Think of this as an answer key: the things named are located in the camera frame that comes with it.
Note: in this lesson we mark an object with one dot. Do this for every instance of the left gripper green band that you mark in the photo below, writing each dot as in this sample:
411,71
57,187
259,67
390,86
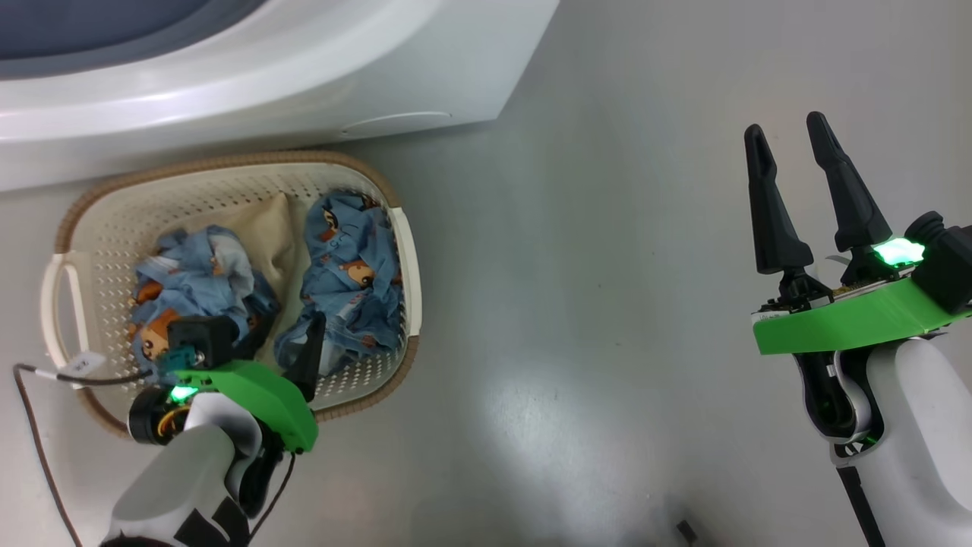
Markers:
258,387

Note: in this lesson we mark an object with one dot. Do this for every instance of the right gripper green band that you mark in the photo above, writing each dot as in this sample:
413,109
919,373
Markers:
835,323

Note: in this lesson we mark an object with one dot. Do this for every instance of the blue garment with orange print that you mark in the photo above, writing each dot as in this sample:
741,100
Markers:
197,266
349,266

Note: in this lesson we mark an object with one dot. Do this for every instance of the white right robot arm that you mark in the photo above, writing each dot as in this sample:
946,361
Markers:
911,441

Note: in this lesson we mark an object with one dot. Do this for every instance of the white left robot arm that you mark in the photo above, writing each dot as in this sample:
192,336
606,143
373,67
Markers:
182,471

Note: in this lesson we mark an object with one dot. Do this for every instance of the cream perforated laundry basket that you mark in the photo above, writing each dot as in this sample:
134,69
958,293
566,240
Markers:
106,228

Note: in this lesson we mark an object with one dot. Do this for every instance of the white front-load washing machine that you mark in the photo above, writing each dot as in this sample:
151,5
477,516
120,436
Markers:
228,91

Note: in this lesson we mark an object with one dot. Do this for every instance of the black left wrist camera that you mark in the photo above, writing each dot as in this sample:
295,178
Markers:
201,338

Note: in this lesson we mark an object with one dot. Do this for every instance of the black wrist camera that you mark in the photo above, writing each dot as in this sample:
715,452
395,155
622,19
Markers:
945,258
201,338

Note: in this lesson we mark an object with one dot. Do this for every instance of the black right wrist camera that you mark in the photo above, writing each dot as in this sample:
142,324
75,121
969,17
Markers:
945,258

